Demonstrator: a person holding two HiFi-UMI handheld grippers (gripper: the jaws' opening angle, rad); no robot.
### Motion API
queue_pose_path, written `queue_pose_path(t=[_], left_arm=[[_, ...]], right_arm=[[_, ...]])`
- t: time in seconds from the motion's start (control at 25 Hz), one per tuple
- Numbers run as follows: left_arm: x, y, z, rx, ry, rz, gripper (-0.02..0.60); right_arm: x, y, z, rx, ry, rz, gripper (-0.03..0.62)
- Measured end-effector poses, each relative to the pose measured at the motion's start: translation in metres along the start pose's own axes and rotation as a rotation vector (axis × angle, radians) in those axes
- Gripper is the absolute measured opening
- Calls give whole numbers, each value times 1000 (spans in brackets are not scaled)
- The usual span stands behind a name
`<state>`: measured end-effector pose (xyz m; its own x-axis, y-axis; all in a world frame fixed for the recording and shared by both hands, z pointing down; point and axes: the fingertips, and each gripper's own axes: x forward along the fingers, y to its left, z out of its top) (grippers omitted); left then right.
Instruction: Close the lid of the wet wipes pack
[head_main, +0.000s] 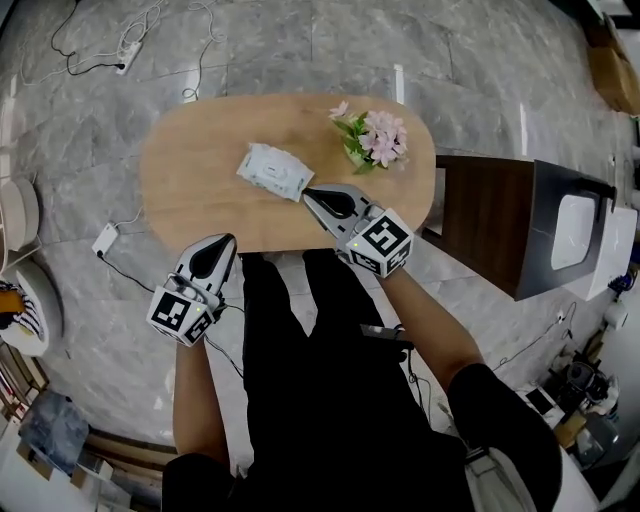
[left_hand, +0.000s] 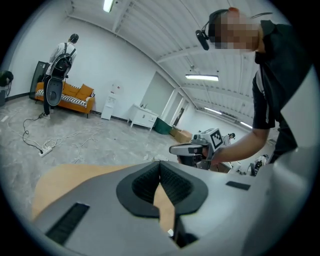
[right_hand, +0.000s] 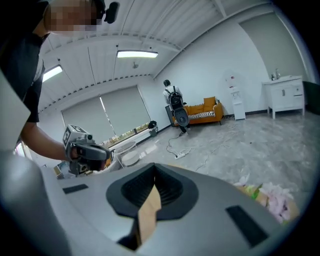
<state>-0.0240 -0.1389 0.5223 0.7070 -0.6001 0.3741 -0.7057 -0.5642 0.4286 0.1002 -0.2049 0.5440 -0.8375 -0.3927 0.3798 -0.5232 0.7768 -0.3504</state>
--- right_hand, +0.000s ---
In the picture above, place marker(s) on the grey roller blind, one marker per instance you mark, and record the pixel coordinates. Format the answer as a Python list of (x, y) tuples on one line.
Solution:
[(87, 117), (125, 107)]

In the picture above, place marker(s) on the white power strip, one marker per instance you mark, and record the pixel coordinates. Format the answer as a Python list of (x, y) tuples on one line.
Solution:
[(180, 155)]

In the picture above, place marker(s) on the person's black shirt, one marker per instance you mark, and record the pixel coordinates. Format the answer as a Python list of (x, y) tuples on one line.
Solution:
[(17, 62)]

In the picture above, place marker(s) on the round white pouffe chair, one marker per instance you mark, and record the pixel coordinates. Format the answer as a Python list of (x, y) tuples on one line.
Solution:
[(131, 158)]

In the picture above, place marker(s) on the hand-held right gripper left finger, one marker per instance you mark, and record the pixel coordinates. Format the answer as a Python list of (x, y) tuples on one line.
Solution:
[(87, 220)]

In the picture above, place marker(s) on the black head-mounted camera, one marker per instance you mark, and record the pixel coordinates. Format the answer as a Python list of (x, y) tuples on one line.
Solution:
[(111, 12)]

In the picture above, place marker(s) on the white sink cabinet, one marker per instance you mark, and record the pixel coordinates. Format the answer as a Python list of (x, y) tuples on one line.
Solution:
[(285, 95)]

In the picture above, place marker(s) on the person's head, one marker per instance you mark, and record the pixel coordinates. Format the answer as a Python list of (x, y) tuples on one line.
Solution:
[(72, 17)]

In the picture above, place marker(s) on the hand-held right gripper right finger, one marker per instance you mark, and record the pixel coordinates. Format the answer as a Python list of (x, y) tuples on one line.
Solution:
[(200, 225)]

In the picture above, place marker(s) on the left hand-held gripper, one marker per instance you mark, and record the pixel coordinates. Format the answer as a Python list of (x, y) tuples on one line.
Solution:
[(75, 135)]

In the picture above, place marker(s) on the round ceiling sensor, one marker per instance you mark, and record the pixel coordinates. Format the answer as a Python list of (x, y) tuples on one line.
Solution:
[(135, 65)]

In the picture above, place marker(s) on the long ceiling light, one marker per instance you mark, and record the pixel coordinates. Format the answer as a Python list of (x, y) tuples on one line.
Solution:
[(52, 73), (137, 54)]

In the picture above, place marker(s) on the person's left hand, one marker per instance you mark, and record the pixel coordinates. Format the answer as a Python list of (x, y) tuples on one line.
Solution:
[(74, 153)]

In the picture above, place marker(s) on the dark green bathtub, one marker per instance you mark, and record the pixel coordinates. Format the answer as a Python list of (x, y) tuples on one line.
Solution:
[(311, 97)]

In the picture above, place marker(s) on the person's left forearm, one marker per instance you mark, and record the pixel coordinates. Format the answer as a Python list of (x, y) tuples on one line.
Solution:
[(42, 142)]

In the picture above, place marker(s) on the black side cabinet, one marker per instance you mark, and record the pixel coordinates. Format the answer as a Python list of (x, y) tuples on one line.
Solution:
[(168, 116)]

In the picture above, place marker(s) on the pink flowers in pot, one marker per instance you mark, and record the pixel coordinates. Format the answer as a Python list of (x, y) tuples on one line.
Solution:
[(275, 197)]

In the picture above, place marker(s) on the orange sofa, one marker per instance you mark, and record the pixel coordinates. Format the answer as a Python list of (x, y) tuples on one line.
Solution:
[(215, 117)]

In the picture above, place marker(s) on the tall orange sofa cushion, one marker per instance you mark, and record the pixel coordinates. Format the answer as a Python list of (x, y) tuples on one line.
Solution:
[(209, 103)]

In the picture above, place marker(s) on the chrome faucet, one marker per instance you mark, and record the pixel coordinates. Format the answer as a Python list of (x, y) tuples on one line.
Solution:
[(277, 74)]

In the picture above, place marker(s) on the white water dispenser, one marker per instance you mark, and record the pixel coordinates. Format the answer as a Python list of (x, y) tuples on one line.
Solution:
[(236, 100)]

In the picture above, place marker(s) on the striped sofa seat cover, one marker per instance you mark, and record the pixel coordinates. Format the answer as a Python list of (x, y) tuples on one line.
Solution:
[(201, 114)]

